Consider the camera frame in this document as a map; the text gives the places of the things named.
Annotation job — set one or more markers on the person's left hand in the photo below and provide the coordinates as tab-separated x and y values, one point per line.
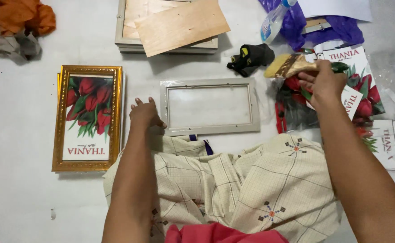
144	118

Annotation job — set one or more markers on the person's right hand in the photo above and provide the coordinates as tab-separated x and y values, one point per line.
324	86

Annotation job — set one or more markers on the person's right fingers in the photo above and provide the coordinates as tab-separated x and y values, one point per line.
308	79

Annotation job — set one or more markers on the gold ferrule paintbrush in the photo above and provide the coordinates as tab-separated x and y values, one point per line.
290	65

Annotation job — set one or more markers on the tulip print in dark plastic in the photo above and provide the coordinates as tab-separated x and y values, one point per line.
297	113

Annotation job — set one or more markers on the tulip print paper sheet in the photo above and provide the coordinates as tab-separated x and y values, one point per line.
363	81
385	145
352	100

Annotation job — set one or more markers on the black and yellow cloth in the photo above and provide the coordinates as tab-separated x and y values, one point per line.
253	57

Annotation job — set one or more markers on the purple plastic bag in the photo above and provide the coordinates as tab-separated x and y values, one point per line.
344	30

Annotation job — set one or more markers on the clear spray bottle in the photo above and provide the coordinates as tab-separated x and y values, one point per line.
272	23

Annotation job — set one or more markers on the white paper sheet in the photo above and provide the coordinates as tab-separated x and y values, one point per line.
336	8

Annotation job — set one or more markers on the clear plastic wrap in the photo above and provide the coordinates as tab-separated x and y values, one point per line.
391	69

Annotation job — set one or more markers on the cream checked sarong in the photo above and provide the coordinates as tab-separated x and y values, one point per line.
244	182

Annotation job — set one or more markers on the large plywood backing board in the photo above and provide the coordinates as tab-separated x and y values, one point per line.
182	28

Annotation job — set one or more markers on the stack of grey frames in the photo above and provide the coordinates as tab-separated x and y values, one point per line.
170	49

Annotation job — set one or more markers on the pink shirt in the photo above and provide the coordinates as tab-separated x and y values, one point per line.
217	235

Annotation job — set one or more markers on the orange cloth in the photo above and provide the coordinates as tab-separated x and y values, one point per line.
22	15

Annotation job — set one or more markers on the grey cloth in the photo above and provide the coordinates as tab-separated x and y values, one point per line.
10	45

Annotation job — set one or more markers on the grey frame in purple bag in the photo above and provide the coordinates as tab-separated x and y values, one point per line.
315	26

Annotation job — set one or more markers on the empty grey picture frame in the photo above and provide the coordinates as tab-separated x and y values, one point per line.
212	128

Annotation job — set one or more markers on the plywood backing board in frame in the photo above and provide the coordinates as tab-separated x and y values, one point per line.
136	15

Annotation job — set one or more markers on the gold frame with tulip print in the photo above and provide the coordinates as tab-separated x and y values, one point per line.
87	118

